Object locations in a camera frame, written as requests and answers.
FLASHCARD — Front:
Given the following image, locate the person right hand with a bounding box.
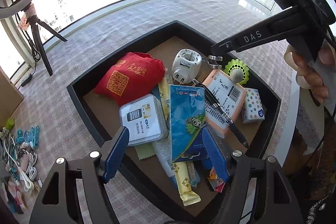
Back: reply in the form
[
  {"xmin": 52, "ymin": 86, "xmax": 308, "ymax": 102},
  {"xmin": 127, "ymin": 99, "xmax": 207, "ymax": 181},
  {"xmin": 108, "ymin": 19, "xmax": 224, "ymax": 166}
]
[{"xmin": 284, "ymin": 42, "xmax": 335, "ymax": 103}]

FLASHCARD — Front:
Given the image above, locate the black pen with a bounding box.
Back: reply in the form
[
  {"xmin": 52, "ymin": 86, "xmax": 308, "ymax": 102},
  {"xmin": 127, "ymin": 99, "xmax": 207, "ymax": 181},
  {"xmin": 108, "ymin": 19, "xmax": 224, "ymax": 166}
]
[{"xmin": 192, "ymin": 79, "xmax": 249, "ymax": 149}]

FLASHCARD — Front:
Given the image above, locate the black tripod stand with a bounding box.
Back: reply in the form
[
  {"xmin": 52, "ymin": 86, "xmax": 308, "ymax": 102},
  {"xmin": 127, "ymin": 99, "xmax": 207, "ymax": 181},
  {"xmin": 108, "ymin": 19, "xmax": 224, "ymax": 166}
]
[{"xmin": 18, "ymin": 3, "xmax": 67, "ymax": 76}]

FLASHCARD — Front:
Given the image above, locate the yellow straw packet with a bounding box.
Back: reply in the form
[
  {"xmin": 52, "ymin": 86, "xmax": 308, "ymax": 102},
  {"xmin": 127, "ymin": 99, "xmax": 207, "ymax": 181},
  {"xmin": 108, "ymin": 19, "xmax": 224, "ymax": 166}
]
[{"xmin": 158, "ymin": 77, "xmax": 205, "ymax": 206}]

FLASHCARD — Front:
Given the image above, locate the orange tissue pack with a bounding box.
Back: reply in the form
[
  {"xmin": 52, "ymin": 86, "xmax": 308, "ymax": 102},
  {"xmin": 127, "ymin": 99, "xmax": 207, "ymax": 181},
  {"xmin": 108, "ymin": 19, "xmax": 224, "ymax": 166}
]
[{"xmin": 203, "ymin": 69, "xmax": 247, "ymax": 138}]

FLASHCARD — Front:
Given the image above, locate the plaid tablecloth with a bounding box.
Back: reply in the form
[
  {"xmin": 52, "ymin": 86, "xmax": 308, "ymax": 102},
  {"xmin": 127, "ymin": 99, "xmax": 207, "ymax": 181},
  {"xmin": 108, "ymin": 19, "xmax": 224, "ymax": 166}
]
[{"xmin": 0, "ymin": 0, "xmax": 300, "ymax": 224}]

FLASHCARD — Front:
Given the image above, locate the black tray box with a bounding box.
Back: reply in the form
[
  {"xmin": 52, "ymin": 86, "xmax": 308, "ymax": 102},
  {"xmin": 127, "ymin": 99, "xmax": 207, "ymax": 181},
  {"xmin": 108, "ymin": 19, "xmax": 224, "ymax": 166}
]
[{"xmin": 67, "ymin": 21, "xmax": 281, "ymax": 223}]

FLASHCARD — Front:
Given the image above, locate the yellow plastic shuttlecock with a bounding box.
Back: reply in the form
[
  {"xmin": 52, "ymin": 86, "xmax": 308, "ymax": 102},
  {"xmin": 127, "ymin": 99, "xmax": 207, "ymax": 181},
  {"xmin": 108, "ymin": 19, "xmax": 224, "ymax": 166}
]
[{"xmin": 224, "ymin": 59, "xmax": 249, "ymax": 85}]

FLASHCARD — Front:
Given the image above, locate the wooden board panel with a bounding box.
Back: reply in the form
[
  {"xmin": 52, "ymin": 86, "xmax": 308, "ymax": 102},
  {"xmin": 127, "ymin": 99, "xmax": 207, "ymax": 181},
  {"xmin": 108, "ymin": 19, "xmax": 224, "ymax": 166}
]
[{"xmin": 0, "ymin": 68, "xmax": 24, "ymax": 130}]

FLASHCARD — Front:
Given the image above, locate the blue cartoon card pack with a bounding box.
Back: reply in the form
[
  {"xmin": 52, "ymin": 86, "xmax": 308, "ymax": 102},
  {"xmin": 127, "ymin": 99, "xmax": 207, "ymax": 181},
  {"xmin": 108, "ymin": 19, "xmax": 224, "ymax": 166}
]
[{"xmin": 169, "ymin": 85, "xmax": 208, "ymax": 162}]

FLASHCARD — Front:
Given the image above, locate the green tube bottle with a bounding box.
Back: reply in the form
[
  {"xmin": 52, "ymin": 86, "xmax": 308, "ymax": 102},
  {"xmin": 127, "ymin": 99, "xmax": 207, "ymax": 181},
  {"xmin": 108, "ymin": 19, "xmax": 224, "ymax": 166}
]
[{"xmin": 5, "ymin": 118, "xmax": 14, "ymax": 131}]

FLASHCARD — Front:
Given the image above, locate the red drawstring bag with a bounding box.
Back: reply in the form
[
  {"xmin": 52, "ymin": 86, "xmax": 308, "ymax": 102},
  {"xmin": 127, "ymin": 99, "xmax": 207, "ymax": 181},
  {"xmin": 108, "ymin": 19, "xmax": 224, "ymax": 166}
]
[{"xmin": 93, "ymin": 52, "xmax": 165, "ymax": 106}]

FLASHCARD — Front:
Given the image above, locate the polka dot tissue pack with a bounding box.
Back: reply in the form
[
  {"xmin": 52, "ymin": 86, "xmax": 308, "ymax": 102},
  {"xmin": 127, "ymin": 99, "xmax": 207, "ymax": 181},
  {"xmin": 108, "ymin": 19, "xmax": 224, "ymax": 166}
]
[{"xmin": 241, "ymin": 88, "xmax": 265, "ymax": 124}]

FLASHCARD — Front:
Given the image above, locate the blue clothespin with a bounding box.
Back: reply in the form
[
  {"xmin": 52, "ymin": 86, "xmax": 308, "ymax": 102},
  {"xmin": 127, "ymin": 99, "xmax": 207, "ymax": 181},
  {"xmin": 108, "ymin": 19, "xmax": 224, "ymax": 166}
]
[{"xmin": 30, "ymin": 125, "xmax": 40, "ymax": 149}]

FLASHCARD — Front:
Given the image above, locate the coffee mate sachet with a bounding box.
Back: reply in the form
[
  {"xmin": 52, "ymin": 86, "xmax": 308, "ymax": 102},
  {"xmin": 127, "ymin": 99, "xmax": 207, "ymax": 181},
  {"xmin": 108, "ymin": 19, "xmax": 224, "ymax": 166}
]
[{"xmin": 207, "ymin": 167, "xmax": 225, "ymax": 193}]

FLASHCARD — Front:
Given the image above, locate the white blue cream tube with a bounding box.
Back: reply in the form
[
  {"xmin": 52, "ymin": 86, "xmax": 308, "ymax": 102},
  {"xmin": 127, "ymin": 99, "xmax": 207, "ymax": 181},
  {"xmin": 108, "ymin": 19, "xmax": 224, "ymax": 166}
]
[{"xmin": 152, "ymin": 139, "xmax": 178, "ymax": 189}]

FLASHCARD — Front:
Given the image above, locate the black inline cable remote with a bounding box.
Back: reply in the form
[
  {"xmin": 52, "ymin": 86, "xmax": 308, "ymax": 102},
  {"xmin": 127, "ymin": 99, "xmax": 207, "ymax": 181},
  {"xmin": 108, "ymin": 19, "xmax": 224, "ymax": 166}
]
[{"xmin": 21, "ymin": 73, "xmax": 33, "ymax": 87}]

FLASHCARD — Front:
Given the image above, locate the silver tin box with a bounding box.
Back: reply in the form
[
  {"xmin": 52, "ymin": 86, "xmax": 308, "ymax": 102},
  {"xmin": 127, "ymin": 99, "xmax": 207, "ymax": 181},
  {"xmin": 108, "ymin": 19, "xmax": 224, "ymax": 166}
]
[{"xmin": 119, "ymin": 94, "xmax": 168, "ymax": 146}]

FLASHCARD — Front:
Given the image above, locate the white plug-in device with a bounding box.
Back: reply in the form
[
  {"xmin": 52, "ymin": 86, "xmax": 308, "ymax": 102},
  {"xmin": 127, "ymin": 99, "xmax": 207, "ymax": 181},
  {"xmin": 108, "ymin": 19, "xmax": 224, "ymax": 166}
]
[{"xmin": 171, "ymin": 49, "xmax": 202, "ymax": 84}]

